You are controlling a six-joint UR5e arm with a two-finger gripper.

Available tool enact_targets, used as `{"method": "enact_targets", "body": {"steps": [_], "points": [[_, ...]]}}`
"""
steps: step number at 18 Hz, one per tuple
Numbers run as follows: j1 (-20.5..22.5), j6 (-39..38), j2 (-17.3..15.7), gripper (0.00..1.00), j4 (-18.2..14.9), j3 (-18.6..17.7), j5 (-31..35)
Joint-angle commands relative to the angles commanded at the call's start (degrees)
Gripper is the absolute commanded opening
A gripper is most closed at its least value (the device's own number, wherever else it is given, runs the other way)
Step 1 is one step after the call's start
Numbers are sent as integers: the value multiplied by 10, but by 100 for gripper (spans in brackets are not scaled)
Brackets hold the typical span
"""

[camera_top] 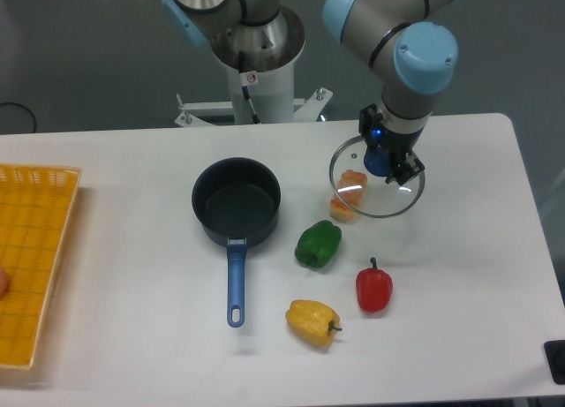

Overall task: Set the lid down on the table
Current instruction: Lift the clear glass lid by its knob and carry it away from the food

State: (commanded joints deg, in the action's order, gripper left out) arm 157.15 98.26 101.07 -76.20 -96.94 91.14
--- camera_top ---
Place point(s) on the yellow bell pepper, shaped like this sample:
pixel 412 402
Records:
pixel 314 322

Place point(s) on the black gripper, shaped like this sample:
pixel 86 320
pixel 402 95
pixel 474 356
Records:
pixel 387 134

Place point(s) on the green bell pepper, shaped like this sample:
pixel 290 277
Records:
pixel 318 244

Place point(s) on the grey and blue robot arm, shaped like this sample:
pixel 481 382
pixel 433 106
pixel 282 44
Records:
pixel 414 58

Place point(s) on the black device at table edge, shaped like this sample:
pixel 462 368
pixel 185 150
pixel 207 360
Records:
pixel 555 356

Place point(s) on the glass lid with blue knob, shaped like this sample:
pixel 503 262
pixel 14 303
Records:
pixel 381 200

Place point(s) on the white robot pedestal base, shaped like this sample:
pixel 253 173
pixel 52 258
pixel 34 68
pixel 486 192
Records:
pixel 259 62

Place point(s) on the red bell pepper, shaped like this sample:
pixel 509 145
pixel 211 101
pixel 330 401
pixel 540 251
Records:
pixel 374 288

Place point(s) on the yellow woven basket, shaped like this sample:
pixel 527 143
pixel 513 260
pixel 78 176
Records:
pixel 36 207

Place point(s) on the orange shrimp sushi toy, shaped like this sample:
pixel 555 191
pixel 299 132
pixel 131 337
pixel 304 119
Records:
pixel 351 192

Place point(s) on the dark saucepan with blue handle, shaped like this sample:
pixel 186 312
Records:
pixel 237 201

